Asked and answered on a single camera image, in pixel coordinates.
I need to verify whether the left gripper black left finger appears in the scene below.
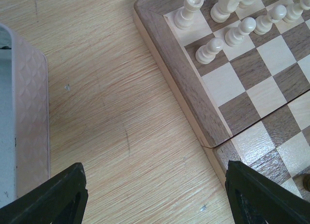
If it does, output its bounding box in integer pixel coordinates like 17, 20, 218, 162
0, 163, 88, 224

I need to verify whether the white pawn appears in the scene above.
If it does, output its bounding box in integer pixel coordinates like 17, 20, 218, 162
225, 17, 256, 47
195, 38, 224, 64
254, 4, 287, 35

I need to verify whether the wooden chess board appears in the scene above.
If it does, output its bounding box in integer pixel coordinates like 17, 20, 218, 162
134, 0, 310, 200

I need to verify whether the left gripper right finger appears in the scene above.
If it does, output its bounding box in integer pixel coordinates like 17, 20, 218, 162
225, 161, 310, 224

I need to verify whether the white rook corner piece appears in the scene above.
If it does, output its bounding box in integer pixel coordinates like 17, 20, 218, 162
174, 0, 204, 30

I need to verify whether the silver tin lid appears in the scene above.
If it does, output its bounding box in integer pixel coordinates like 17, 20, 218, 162
0, 25, 51, 206

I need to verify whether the white knight piece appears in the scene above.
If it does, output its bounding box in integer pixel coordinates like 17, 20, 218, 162
210, 0, 243, 23

